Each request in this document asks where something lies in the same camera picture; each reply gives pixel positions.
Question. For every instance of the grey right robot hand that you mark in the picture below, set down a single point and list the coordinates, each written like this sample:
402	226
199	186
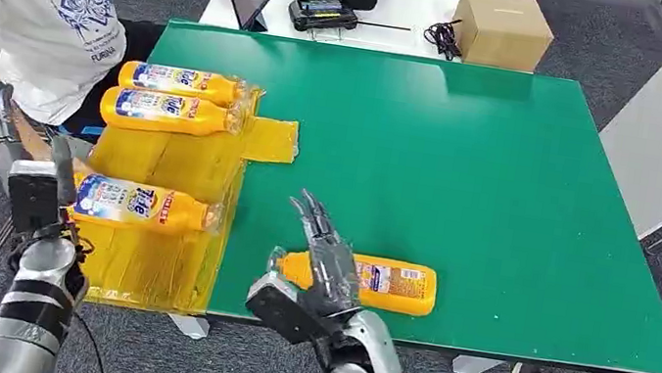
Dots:
330	277

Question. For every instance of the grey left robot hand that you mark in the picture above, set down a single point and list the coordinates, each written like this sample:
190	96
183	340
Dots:
63	171

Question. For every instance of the green table mat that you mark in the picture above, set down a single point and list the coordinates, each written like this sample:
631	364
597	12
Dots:
439	162

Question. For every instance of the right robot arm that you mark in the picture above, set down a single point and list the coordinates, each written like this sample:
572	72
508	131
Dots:
371	355

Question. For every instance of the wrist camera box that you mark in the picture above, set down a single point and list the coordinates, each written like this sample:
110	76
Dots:
34	200
279	315

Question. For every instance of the brown cardboard box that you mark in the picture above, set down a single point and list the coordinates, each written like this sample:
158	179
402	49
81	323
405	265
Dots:
502	30

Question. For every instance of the orange detergent bottle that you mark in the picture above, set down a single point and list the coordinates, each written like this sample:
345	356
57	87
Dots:
182	215
209	121
406	301
214	89

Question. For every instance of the white table foot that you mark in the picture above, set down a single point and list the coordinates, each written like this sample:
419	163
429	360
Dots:
475	366
189	326

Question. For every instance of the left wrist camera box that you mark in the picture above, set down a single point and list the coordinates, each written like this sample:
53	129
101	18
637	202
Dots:
34	200

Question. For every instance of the black handheld controller device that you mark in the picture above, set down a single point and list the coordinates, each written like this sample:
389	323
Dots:
323	17

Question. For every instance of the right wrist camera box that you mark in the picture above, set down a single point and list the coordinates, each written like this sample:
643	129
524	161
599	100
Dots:
279	315

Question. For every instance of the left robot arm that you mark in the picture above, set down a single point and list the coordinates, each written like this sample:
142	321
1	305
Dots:
30	310

